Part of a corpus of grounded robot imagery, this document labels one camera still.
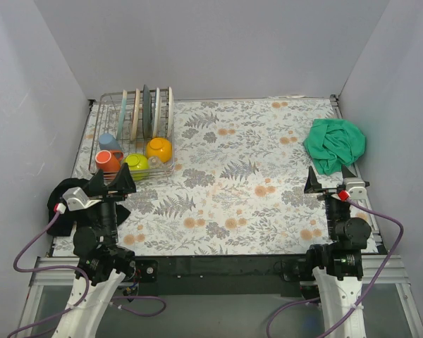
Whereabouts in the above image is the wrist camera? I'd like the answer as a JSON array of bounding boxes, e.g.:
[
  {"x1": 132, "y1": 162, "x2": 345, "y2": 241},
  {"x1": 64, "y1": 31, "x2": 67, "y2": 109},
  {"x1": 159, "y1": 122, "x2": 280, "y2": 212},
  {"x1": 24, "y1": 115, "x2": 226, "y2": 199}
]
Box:
[
  {"x1": 343, "y1": 177, "x2": 370, "y2": 200},
  {"x1": 62, "y1": 187, "x2": 102, "y2": 211}
]

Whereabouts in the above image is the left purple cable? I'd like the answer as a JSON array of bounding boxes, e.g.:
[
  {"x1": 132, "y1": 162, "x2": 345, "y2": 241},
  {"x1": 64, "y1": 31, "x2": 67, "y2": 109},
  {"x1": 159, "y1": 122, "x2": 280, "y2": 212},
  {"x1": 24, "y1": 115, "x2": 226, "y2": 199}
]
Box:
[{"x1": 6, "y1": 203, "x2": 167, "y2": 338}]

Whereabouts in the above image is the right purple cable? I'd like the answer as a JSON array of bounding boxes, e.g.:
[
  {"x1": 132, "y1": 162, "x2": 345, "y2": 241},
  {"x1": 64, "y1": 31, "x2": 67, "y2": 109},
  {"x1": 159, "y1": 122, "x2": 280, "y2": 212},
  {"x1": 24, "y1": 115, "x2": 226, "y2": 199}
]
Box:
[{"x1": 266, "y1": 191, "x2": 405, "y2": 338}]

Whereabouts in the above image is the light blue cup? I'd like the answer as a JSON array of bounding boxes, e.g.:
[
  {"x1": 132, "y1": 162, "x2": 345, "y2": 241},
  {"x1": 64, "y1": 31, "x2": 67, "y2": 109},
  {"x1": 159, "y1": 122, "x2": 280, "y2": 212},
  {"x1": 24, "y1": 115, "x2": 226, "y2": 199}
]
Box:
[{"x1": 98, "y1": 133, "x2": 122, "y2": 151}]

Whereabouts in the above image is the floral table mat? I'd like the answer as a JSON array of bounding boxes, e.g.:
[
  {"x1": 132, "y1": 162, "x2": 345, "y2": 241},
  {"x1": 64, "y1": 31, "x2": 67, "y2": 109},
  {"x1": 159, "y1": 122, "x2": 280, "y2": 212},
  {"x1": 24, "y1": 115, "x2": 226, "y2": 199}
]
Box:
[{"x1": 51, "y1": 98, "x2": 380, "y2": 257}]

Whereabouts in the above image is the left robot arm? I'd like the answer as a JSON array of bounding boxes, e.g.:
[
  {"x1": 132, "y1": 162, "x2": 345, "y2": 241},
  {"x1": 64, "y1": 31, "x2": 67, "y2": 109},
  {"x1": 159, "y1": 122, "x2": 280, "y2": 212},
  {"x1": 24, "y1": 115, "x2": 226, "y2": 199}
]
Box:
[{"x1": 53, "y1": 163, "x2": 136, "y2": 337}]

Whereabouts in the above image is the purple cable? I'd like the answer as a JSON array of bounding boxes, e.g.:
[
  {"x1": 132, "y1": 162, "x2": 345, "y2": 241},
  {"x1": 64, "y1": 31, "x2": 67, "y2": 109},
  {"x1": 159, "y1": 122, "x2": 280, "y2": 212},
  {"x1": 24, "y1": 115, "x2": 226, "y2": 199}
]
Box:
[
  {"x1": 6, "y1": 203, "x2": 167, "y2": 338},
  {"x1": 266, "y1": 191, "x2": 405, "y2": 338}
]

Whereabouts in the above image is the clear plastic glass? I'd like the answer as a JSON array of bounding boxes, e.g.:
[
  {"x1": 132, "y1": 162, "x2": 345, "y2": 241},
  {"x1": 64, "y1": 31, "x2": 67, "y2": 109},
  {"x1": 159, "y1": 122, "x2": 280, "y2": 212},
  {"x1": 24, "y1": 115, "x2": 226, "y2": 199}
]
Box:
[{"x1": 148, "y1": 156, "x2": 165, "y2": 170}]

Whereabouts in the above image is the white black striped plate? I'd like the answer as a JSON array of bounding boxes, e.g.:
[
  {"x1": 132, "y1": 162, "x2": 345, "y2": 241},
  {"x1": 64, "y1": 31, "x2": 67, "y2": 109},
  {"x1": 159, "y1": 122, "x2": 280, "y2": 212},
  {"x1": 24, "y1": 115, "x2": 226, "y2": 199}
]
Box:
[{"x1": 166, "y1": 87, "x2": 174, "y2": 138}]

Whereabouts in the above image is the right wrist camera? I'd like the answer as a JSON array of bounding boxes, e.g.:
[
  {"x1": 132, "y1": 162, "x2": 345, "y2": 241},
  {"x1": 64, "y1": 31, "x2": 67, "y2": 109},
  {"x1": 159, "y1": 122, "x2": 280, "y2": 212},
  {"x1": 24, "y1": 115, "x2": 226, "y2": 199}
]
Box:
[{"x1": 343, "y1": 177, "x2": 370, "y2": 200}]

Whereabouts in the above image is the yellow orange bowl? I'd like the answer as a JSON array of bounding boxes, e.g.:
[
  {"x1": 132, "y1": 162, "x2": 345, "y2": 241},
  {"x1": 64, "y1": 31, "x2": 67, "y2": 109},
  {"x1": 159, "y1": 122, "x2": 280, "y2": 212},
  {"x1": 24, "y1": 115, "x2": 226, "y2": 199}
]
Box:
[{"x1": 146, "y1": 137, "x2": 172, "y2": 163}]

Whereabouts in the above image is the black cloth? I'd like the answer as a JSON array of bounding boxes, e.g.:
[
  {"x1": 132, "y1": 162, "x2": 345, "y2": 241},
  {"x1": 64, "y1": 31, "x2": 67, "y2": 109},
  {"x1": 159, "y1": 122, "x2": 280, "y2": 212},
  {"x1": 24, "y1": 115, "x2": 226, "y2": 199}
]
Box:
[{"x1": 46, "y1": 177, "x2": 132, "y2": 237}]

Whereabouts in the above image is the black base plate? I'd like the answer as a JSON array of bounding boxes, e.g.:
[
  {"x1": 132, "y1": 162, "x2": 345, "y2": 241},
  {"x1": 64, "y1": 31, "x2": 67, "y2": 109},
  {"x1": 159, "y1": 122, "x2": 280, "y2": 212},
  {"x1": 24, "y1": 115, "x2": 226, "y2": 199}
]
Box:
[{"x1": 136, "y1": 255, "x2": 319, "y2": 299}]

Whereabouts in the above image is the dark patterned plate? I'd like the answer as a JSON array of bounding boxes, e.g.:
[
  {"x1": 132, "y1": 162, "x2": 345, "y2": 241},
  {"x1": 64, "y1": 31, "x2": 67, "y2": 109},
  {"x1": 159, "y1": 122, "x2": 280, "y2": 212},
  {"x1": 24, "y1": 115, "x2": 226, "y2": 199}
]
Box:
[{"x1": 142, "y1": 84, "x2": 152, "y2": 139}]

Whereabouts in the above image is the green cloth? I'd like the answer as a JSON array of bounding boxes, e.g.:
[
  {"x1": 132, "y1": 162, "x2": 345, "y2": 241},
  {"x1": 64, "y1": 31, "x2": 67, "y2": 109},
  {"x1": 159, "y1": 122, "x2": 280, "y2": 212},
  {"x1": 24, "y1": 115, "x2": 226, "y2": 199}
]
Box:
[{"x1": 303, "y1": 119, "x2": 366, "y2": 175}]

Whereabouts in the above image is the aluminium frame rail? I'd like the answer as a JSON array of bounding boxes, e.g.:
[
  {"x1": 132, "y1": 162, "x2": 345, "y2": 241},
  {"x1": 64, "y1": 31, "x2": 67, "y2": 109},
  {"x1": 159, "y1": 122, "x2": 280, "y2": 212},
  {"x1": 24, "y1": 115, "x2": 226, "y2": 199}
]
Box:
[{"x1": 16, "y1": 256, "x2": 423, "y2": 338}]

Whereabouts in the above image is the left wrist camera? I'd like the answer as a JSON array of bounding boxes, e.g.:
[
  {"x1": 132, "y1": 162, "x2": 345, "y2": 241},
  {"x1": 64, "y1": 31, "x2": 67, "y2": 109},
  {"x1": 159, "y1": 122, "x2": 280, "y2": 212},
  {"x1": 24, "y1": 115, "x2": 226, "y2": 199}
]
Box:
[{"x1": 62, "y1": 187, "x2": 102, "y2": 211}]

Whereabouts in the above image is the white teal rimmed plate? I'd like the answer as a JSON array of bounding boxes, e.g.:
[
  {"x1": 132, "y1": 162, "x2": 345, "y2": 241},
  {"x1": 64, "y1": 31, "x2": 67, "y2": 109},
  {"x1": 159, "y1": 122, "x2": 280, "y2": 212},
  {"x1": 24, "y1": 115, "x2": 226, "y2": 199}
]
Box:
[{"x1": 152, "y1": 87, "x2": 161, "y2": 138}]

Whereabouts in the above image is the metal wire dish rack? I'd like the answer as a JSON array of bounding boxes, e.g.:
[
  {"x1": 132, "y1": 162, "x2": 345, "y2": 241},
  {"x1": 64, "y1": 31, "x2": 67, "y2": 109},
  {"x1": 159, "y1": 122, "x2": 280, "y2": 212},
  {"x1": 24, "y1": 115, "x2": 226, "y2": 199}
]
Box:
[{"x1": 88, "y1": 87, "x2": 174, "y2": 173}]

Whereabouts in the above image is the light blue beige plate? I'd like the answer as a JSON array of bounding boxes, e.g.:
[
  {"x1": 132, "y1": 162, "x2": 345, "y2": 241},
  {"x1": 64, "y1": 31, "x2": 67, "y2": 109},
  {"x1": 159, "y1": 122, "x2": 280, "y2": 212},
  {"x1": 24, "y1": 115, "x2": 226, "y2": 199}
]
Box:
[{"x1": 116, "y1": 90, "x2": 128, "y2": 140}]

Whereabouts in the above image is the orange mug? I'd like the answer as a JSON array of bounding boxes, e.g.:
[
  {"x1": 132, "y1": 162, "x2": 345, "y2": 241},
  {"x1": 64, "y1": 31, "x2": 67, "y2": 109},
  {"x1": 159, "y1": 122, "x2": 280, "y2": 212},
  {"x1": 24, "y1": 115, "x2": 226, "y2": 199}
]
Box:
[{"x1": 95, "y1": 150, "x2": 123, "y2": 173}]

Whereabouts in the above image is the lime green bowl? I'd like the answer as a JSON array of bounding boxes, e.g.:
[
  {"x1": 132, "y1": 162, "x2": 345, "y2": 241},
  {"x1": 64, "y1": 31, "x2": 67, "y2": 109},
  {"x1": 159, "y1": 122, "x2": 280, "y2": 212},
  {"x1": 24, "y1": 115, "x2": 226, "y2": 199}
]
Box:
[{"x1": 124, "y1": 153, "x2": 149, "y2": 181}]

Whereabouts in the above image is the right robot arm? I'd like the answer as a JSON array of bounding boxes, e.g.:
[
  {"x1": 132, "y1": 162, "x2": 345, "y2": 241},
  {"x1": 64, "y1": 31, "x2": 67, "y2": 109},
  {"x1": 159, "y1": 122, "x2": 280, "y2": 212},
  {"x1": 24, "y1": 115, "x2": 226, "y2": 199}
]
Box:
[{"x1": 304, "y1": 165, "x2": 372, "y2": 337}]

